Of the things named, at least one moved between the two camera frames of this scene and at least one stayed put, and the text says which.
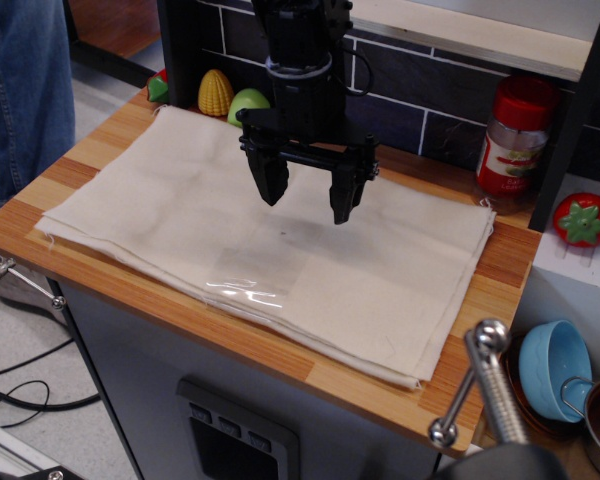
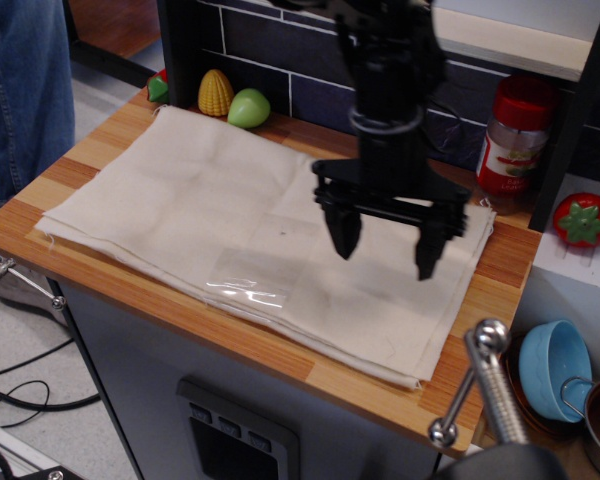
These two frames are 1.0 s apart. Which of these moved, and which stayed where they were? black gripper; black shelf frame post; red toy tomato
Moved: black gripper
Stayed: black shelf frame post; red toy tomato
